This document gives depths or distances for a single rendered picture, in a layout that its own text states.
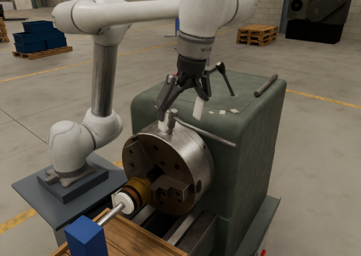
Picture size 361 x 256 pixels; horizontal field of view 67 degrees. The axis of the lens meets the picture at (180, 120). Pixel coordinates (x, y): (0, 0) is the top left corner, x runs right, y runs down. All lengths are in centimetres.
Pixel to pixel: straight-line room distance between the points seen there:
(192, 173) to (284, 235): 155
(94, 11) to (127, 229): 73
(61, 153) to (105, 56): 48
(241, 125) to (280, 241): 147
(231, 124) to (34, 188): 106
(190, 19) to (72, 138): 87
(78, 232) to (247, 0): 72
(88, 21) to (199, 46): 42
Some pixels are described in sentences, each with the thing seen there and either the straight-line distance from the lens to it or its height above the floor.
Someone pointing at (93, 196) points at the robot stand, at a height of 75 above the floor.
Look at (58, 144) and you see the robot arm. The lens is 133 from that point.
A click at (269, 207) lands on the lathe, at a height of 54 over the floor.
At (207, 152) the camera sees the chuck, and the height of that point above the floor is 116.
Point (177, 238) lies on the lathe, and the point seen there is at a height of 86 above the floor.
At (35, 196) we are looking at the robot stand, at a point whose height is 75.
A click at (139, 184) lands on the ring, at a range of 84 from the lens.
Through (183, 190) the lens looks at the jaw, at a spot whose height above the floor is 111.
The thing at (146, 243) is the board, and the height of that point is 88.
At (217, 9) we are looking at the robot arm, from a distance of 64.
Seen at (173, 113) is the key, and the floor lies 131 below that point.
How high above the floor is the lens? 166
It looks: 27 degrees down
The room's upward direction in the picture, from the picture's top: straight up
